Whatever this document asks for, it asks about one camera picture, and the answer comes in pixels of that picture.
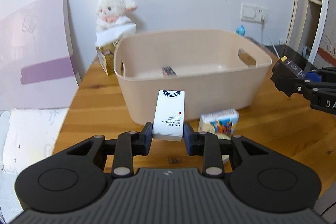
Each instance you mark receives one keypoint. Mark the purple bed headboard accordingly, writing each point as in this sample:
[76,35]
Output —
[38,68]

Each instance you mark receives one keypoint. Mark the white pillow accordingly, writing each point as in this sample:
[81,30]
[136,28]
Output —
[31,137]

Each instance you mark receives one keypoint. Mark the gold tissue box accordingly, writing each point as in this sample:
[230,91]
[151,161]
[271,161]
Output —
[107,42]

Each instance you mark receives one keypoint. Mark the colourful tissue pack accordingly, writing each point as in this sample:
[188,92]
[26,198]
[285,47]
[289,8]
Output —
[220,122]

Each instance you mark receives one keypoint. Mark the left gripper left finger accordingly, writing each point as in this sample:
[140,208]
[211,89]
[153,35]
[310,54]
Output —
[128,145]

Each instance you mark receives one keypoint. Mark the round decorated tin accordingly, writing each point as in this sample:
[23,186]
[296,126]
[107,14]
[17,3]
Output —
[223,145]

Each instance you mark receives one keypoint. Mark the long black Sanrio box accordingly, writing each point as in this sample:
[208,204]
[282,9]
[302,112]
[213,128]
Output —
[167,71]

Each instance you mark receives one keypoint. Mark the white card box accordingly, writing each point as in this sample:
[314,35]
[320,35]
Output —
[169,115]

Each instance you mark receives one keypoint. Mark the white plush lamb toy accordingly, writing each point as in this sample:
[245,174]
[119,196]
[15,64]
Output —
[111,13]

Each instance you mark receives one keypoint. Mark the beige plastic storage basket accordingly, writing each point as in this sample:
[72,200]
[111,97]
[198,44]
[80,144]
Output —
[216,69]

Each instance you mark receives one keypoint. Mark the small blue bird figurine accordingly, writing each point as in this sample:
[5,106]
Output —
[241,30]

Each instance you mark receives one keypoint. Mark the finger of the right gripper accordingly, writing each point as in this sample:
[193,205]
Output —
[308,88]
[324,75]

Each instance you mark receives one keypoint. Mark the white wall switch socket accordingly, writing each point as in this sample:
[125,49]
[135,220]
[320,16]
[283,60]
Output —
[253,13]

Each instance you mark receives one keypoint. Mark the white shelf unit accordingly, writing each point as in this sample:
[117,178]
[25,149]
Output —
[312,31]

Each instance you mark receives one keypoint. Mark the small black cube box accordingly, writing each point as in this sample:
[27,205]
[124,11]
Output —
[292,68]

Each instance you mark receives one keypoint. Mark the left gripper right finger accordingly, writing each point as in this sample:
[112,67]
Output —
[208,146]

